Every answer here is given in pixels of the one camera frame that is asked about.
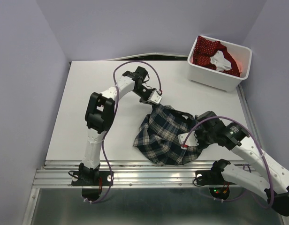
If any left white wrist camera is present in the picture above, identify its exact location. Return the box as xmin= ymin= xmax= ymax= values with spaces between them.
xmin=148 ymin=90 xmax=162 ymax=105

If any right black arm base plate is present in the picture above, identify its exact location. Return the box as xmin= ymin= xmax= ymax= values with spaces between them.
xmin=192 ymin=160 xmax=230 ymax=202

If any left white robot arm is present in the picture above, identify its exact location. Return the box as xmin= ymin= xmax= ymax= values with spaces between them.
xmin=72 ymin=67 xmax=162 ymax=186

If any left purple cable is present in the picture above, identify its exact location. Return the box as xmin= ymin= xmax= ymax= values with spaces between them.
xmin=83 ymin=60 xmax=164 ymax=204

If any aluminium rail frame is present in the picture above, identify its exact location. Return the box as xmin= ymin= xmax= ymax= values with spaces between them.
xmin=22 ymin=84 xmax=286 ymax=225

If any white garment in bin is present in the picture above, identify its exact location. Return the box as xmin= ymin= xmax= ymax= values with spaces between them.
xmin=210 ymin=49 xmax=232 ymax=72

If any purple cable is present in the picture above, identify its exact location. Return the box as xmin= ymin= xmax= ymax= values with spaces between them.
xmin=83 ymin=60 xmax=164 ymax=204
xmin=181 ymin=116 xmax=275 ymax=209

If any white plastic bin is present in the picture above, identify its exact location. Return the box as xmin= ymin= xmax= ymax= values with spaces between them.
xmin=188 ymin=36 xmax=252 ymax=92

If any red polka dot skirt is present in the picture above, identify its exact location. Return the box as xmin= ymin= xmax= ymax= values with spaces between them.
xmin=192 ymin=36 xmax=241 ymax=77

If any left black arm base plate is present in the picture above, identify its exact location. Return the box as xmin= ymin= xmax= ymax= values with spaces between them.
xmin=68 ymin=170 xmax=114 ymax=204

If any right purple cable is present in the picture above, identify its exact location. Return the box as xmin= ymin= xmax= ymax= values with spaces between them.
xmin=181 ymin=116 xmax=275 ymax=209

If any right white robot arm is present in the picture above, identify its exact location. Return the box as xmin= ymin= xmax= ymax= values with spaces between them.
xmin=191 ymin=111 xmax=289 ymax=217

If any navy plaid pleated skirt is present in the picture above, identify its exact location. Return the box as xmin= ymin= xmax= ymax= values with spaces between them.
xmin=133 ymin=105 xmax=206 ymax=165

